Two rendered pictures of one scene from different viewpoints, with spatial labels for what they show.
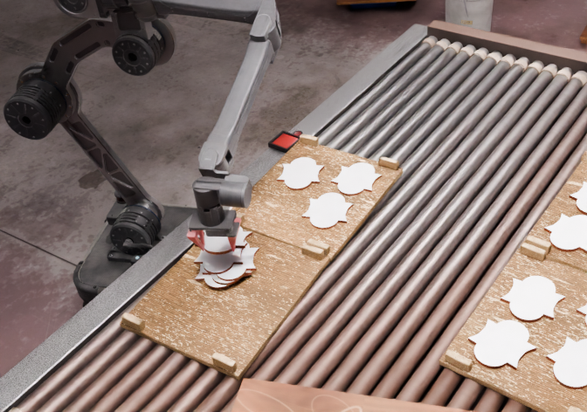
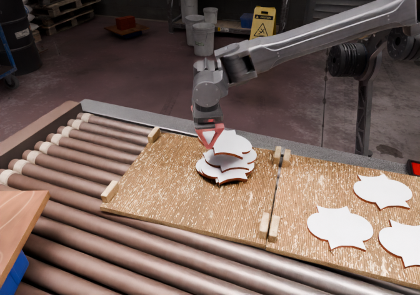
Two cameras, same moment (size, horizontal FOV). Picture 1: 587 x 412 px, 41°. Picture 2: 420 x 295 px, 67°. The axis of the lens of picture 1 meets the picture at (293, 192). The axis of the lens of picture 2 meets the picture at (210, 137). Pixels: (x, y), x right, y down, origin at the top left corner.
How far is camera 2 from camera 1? 1.46 m
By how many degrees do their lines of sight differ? 55
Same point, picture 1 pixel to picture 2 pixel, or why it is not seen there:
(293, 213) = (319, 199)
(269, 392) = (22, 212)
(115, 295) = (187, 126)
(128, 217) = not seen: hidden behind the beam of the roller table
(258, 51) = not seen: outside the picture
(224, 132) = (264, 40)
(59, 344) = (142, 116)
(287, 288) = (210, 217)
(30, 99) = (342, 48)
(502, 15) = not seen: outside the picture
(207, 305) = (179, 169)
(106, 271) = not seen: hidden behind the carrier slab
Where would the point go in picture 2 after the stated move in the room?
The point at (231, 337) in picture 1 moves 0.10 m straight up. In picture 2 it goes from (144, 192) to (139, 161)
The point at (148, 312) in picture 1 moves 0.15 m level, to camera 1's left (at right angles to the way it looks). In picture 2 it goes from (168, 140) to (158, 117)
